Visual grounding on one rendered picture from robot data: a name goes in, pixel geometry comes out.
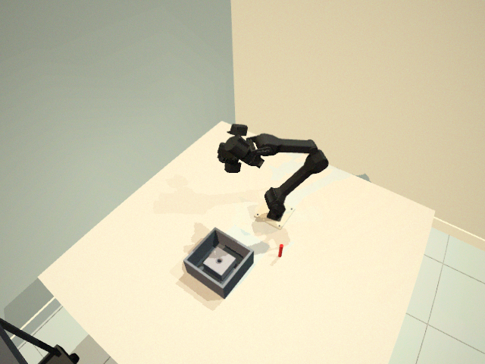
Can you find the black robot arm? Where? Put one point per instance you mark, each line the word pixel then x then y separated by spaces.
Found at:
pixel 267 145

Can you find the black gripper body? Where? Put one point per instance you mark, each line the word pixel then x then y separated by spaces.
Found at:
pixel 234 166

